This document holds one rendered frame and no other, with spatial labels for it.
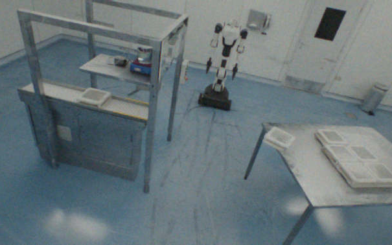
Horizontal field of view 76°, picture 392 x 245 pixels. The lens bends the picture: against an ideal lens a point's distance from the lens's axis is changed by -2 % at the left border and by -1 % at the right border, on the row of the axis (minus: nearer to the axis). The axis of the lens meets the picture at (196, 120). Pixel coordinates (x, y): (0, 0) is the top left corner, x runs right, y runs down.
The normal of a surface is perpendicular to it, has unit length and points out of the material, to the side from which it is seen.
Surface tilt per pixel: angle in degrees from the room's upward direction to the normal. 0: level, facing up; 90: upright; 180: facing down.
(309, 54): 90
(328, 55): 90
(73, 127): 90
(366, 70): 90
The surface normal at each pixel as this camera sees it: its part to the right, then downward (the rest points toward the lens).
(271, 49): -0.17, 0.54
